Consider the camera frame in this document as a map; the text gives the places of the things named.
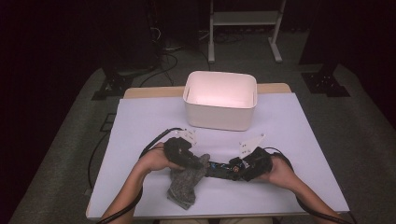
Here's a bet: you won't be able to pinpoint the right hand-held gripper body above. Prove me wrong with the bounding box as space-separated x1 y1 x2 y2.
238 133 275 183

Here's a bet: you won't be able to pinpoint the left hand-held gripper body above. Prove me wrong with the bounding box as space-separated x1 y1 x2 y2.
163 128 198 168

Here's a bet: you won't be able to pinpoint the blue toy car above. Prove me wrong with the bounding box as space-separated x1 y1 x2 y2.
205 161 248 182

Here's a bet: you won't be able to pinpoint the grey cloth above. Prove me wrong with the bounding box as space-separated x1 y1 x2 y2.
166 153 211 211

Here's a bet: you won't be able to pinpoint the white plastic bin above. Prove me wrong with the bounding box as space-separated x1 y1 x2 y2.
182 70 259 133

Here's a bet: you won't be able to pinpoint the person's left hand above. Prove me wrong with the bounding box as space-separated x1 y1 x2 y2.
137 142 185 173

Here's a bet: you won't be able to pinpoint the person's right hand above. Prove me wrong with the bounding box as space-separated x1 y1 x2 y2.
256 154 300 191

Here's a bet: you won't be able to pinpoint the white table cover sheet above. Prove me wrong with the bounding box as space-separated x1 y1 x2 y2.
85 91 350 220

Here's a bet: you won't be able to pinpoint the wooden table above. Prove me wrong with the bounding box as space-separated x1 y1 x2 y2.
85 82 350 221

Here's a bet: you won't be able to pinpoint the black stand base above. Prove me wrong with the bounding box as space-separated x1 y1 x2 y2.
91 65 135 102
301 63 351 98

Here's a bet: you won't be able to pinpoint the white metal stand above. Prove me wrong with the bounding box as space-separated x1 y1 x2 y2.
207 0 288 64

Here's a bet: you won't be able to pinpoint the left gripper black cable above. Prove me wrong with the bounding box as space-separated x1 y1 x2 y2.
95 127 185 224

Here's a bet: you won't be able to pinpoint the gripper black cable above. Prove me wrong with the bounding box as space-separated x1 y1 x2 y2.
95 127 185 224
262 147 353 224

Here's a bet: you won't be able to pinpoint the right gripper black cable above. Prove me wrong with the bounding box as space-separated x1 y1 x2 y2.
262 147 353 224

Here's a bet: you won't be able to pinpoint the black floor cables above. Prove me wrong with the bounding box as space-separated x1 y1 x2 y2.
137 26 212 89

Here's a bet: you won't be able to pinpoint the thin black floor cable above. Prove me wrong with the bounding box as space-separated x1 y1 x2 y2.
87 132 110 189

